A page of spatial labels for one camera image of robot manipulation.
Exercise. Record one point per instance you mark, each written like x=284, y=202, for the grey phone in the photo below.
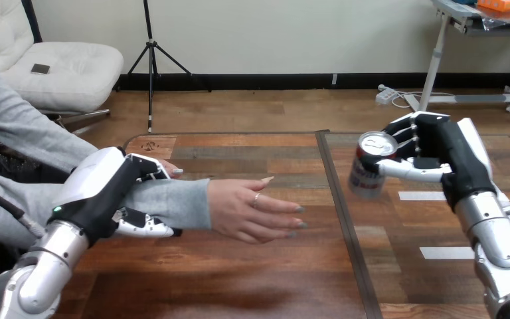
x=40, y=68

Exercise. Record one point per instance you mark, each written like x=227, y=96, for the red and white drink can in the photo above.
x=367, y=178

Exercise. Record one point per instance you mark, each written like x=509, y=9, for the person's body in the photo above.
x=22, y=169

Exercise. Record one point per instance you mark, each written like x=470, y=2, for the white desk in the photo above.
x=433, y=66

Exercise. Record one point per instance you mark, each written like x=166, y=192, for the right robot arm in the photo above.
x=499, y=246

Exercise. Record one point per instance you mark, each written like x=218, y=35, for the white cushioned chair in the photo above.
x=68, y=70

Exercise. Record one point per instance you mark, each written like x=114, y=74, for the person's hand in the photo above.
x=242, y=211
x=173, y=169

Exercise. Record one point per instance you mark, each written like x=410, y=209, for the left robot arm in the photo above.
x=46, y=268

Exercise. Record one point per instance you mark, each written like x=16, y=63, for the black tripod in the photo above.
x=151, y=57

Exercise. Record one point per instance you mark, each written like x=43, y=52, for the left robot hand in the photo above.
x=94, y=193

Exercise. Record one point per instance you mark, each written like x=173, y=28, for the orange thing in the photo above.
x=503, y=4

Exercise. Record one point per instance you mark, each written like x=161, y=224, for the person's forearm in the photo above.
x=171, y=202
x=22, y=123

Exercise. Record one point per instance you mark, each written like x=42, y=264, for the white power strip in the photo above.
x=385, y=95

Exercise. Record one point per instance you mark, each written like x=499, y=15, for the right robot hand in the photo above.
x=459, y=158

